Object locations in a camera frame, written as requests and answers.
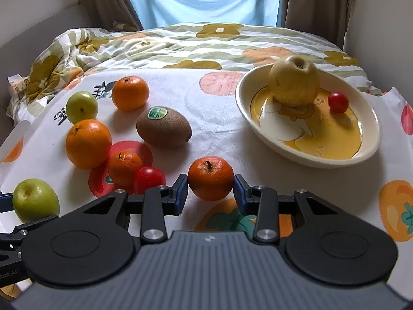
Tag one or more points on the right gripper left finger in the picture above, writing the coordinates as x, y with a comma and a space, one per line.
154, 205

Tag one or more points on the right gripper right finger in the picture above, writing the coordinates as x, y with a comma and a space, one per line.
265, 203

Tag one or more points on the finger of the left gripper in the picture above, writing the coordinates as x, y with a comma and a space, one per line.
6, 202

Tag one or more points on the green apple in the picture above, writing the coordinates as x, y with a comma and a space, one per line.
34, 199
80, 106

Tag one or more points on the red tomato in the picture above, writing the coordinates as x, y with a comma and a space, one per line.
148, 177

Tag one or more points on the small mandarin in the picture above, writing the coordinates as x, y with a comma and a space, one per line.
211, 178
122, 167

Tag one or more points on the brown kiwi with sticker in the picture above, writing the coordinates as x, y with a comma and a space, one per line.
163, 127

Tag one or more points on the large orange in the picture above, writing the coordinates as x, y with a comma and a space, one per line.
88, 144

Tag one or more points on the orange mandarin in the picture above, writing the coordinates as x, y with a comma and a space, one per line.
130, 93

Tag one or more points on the cream yellow oval bowl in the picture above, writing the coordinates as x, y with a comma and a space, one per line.
312, 135

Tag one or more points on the white fruit print cloth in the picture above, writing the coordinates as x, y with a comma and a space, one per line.
378, 190

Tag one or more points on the small printed box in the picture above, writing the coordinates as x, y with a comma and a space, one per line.
17, 85

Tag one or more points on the cherry tomato in bowl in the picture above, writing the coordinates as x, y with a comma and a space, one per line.
338, 102

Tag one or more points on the yellow pear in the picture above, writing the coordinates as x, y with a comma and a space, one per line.
294, 81

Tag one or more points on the floral striped quilt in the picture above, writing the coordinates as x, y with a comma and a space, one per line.
77, 53

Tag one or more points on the brown curtain right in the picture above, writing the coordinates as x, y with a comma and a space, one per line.
325, 18

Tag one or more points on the brown curtain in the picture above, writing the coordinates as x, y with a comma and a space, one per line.
104, 13
325, 18

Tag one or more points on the brown curtain left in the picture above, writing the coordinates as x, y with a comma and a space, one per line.
104, 13

